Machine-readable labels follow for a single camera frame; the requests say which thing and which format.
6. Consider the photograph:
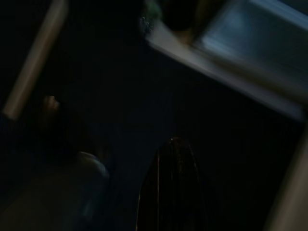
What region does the light wooden table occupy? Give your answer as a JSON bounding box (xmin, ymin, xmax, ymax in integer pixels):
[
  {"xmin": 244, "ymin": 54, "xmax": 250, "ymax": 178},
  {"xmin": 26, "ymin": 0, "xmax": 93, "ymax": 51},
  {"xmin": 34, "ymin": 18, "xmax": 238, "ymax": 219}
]
[{"xmin": 1, "ymin": 0, "xmax": 70, "ymax": 120}]

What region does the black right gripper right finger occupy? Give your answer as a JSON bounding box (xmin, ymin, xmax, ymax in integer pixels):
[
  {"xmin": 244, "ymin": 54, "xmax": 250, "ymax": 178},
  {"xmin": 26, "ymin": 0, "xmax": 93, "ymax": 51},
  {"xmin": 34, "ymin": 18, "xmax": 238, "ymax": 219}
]
[{"xmin": 172, "ymin": 137, "xmax": 217, "ymax": 231}]

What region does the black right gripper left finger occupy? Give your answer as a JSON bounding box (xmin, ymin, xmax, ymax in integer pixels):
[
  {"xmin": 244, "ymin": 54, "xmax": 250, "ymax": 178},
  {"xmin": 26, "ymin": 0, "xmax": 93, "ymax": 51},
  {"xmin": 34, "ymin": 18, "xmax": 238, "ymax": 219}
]
[{"xmin": 136, "ymin": 137, "xmax": 176, "ymax": 231}]

